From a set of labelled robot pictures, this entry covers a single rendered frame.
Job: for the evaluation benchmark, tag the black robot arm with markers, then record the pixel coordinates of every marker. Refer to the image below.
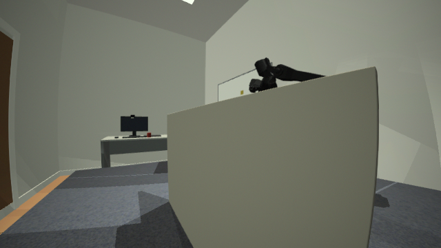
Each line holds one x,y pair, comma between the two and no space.
282,72

